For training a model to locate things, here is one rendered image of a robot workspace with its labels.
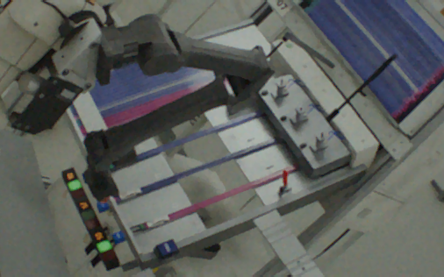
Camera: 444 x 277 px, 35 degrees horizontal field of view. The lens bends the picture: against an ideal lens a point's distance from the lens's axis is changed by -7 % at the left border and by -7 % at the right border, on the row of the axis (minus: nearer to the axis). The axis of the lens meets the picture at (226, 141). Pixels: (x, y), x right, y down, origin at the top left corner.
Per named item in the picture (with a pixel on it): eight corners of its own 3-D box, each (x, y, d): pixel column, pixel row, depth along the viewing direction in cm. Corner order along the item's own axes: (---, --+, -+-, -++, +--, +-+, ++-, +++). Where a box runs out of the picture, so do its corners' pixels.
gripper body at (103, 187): (105, 166, 195) (103, 149, 189) (120, 195, 190) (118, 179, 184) (83, 174, 193) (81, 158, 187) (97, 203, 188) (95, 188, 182)
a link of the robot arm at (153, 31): (121, 24, 139) (131, 46, 137) (168, 15, 143) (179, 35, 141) (112, 51, 146) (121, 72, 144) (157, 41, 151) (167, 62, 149)
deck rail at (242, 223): (142, 273, 193) (141, 261, 188) (139, 266, 194) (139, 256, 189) (362, 180, 216) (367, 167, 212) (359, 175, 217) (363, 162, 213)
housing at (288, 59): (347, 181, 217) (357, 152, 206) (267, 72, 243) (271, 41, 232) (368, 172, 220) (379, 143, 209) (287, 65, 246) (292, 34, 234)
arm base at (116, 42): (84, 15, 137) (105, 53, 130) (122, 8, 140) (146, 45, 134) (81, 48, 143) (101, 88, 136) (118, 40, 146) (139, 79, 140)
